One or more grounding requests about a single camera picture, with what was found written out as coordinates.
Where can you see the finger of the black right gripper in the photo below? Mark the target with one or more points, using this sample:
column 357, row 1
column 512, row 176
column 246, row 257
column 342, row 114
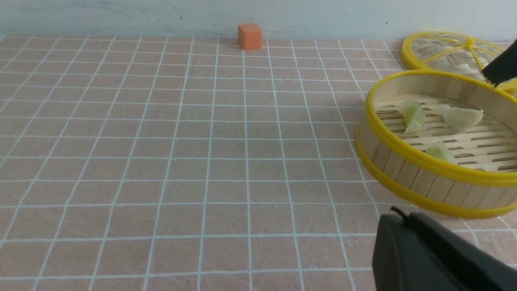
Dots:
column 503, row 68

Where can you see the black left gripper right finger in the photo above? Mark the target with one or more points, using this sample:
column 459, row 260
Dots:
column 471, row 267

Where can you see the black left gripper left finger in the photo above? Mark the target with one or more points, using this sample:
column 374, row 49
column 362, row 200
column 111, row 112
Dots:
column 403, row 262

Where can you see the whitish green dumpling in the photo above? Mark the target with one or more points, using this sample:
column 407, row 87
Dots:
column 461, row 119

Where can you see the green translucent dumpling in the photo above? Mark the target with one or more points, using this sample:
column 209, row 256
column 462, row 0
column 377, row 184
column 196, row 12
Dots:
column 413, row 116

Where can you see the pale green dumpling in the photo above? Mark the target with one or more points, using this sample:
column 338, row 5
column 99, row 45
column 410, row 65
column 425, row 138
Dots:
column 441, row 152

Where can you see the yellow woven steamer lid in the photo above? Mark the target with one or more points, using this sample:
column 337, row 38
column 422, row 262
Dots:
column 449, row 52

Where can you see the yellow rimmed bamboo steamer tray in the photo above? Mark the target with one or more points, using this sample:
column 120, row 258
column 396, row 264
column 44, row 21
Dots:
column 482, row 185

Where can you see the orange cube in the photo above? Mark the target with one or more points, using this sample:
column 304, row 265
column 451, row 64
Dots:
column 250, row 36

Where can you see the pink checkered tablecloth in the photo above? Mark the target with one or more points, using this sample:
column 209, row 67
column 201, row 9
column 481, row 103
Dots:
column 138, row 163

